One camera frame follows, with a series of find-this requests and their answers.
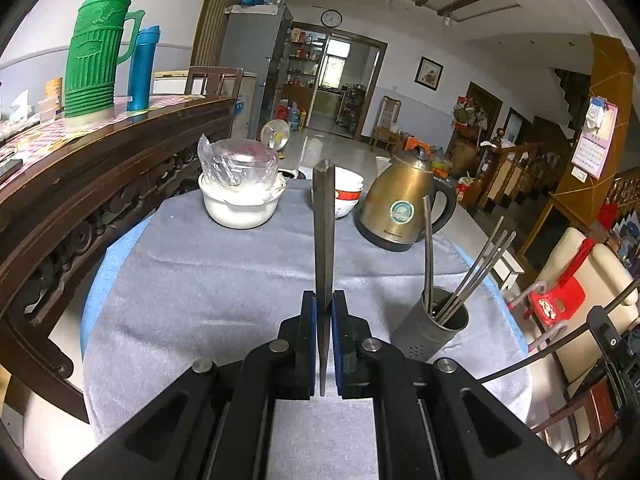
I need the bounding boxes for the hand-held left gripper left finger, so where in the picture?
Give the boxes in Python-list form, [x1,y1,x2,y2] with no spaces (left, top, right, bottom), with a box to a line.
[62,290,319,480]

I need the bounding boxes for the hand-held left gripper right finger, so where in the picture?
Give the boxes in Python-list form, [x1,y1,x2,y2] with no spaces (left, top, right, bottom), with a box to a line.
[331,290,576,480]

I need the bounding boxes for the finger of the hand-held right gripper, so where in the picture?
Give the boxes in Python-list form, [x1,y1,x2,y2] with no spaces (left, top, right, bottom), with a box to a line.
[586,305,627,376]

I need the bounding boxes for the dark chopstick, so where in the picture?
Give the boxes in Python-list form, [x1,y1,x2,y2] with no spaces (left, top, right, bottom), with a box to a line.
[312,159,335,397]
[449,233,517,322]
[439,216,506,317]
[422,197,430,312]
[444,230,511,320]
[427,195,435,314]

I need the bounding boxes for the grey utensil holder cup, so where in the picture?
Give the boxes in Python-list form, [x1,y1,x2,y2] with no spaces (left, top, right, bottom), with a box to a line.
[391,286,471,363]

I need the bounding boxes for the red plastic stool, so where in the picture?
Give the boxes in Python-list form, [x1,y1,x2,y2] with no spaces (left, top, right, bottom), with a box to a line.
[529,275,589,324]

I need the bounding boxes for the beige chair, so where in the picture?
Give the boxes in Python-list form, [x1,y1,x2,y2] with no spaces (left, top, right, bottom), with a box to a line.
[519,226,640,401]

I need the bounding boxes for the small white stool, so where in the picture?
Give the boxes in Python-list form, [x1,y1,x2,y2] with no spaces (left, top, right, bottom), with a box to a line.
[492,247,527,292]

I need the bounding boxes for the grey tablecloth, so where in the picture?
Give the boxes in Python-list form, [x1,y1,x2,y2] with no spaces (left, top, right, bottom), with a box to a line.
[80,179,529,480]

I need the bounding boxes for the white plastic basin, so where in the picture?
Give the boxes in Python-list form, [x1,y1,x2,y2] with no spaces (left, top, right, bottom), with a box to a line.
[198,172,287,231]

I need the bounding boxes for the golden electric kettle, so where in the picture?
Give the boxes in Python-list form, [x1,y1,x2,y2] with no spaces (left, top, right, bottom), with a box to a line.
[355,142,457,252]

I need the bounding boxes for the stacked white red bowls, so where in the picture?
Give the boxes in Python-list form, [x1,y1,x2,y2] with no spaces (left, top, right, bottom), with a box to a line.
[333,166,365,196]

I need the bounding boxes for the wooden stair railing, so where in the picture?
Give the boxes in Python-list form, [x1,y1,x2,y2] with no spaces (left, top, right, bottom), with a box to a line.
[477,129,548,213]

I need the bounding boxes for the clear plastic bag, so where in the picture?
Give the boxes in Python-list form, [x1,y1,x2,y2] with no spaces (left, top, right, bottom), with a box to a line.
[197,133,280,201]

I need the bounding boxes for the red drink carton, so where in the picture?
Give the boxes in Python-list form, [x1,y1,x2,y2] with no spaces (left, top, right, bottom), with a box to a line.
[456,172,476,207]

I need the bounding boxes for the small white fan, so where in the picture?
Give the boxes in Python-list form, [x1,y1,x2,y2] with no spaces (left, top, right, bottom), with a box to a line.
[258,119,291,154]

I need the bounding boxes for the light wooden chair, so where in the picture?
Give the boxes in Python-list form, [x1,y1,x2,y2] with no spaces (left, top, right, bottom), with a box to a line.
[370,95,403,149]

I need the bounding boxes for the carved dark wooden sideboard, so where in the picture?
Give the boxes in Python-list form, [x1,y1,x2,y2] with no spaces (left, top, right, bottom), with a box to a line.
[0,95,237,425]

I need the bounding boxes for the brown wooden chair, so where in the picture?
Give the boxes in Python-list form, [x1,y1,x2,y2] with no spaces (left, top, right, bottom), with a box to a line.
[184,66,245,100]

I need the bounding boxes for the grey refrigerator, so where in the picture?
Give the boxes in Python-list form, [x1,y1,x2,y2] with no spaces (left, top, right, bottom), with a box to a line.
[219,4,294,144]

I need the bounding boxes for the white chest freezer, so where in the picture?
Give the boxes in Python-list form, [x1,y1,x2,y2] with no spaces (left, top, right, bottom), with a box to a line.
[152,69,257,142]

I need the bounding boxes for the blue bottle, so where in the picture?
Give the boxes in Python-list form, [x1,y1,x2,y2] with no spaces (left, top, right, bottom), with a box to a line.
[126,25,161,113]

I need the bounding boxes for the checkered table runner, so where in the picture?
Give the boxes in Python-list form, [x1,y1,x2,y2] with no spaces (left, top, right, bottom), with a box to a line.
[0,92,211,183]

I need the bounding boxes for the yellow tin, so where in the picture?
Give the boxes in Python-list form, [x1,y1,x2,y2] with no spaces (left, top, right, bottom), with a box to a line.
[44,77,65,117]

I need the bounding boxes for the green thermos jug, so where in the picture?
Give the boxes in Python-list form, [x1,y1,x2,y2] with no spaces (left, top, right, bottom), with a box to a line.
[63,0,146,122]

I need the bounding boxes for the tissue pack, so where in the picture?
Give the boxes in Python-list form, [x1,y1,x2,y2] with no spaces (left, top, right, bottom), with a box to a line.
[0,89,39,124]

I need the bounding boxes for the black cable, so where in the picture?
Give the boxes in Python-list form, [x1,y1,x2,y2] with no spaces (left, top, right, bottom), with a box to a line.
[479,285,640,384]

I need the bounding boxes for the wall calendar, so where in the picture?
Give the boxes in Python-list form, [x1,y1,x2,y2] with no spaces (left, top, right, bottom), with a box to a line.
[570,94,617,181]

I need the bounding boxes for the framed wall picture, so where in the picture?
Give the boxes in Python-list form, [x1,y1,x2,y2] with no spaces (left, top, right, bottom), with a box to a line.
[414,56,445,92]

